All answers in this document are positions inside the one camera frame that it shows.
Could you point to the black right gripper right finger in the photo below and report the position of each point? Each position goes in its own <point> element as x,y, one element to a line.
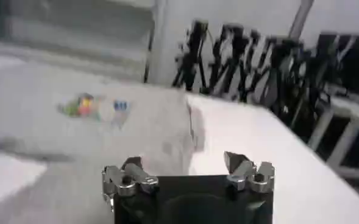
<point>246,175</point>

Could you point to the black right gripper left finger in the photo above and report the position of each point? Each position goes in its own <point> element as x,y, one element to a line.
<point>127,176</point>

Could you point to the white shirt with colourful print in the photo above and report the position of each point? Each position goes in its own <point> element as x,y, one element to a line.
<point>90,134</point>

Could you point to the black tripod stands cluster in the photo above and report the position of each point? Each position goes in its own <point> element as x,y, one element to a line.
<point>246,67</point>

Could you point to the white pillar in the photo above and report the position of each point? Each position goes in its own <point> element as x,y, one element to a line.
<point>159,42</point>

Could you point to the black monitor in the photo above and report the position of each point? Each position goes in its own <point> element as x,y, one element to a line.
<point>346,61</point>

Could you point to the grey metal pole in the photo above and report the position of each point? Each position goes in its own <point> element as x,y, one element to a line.
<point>299,19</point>

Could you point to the white frame desk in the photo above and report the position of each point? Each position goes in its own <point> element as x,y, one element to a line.
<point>343,131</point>

